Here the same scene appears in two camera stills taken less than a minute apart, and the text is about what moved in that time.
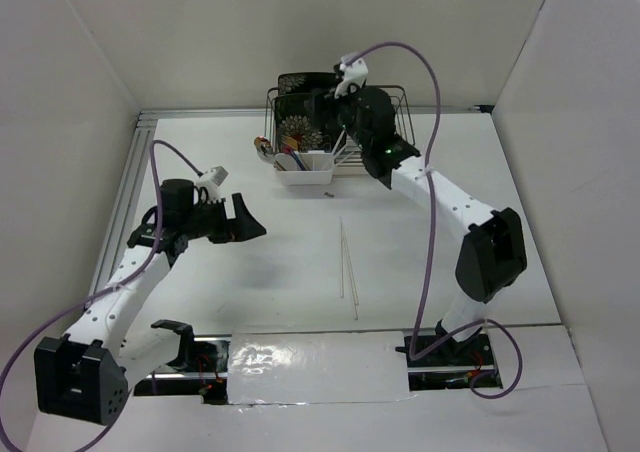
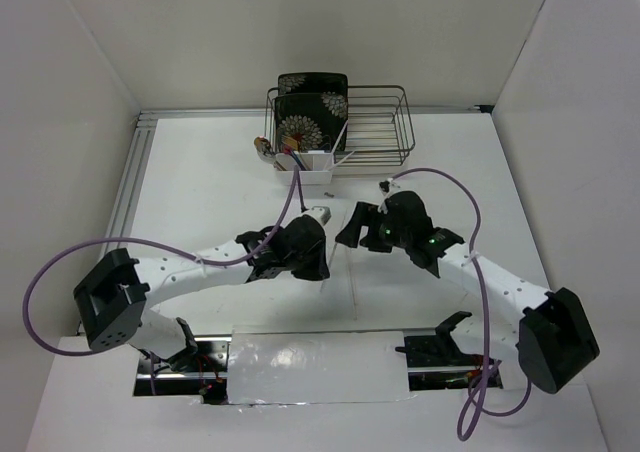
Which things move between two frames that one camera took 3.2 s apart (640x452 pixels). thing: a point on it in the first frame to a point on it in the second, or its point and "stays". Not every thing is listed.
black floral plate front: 296,115 stays
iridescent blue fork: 300,164 stays
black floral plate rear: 306,82 stays
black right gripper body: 347,112 to 393,235
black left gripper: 243,227 to 319,270
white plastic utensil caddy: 312,167 stays
